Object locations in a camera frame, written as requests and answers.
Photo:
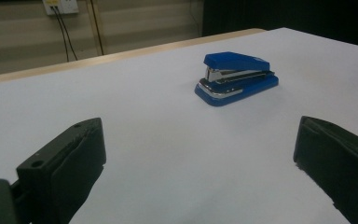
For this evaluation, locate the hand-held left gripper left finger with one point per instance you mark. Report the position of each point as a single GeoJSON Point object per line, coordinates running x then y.
{"type": "Point", "coordinates": [71, 161]}

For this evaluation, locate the white wall socket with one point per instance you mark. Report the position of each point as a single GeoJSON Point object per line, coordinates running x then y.
{"type": "Point", "coordinates": [65, 6]}

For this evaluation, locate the blue stapler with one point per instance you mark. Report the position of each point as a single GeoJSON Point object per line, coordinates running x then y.
{"type": "Point", "coordinates": [236, 62]}

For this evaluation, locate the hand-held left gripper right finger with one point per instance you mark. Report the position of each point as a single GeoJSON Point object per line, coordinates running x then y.
{"type": "Point", "coordinates": [338, 158]}

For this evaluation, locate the white table sheet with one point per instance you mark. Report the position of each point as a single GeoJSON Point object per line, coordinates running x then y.
{"type": "Point", "coordinates": [167, 149]}

